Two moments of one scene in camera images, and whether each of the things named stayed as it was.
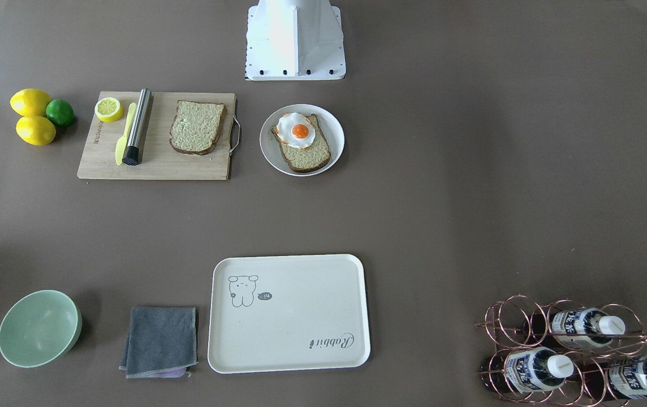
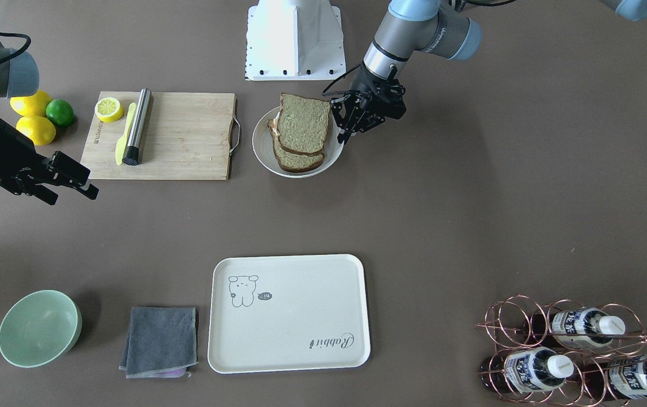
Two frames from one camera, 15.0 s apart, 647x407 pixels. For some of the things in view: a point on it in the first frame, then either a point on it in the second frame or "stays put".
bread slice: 196,126 -> 302,124
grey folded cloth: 162,342 stays put
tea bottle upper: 582,328 stays put
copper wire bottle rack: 566,352 stays put
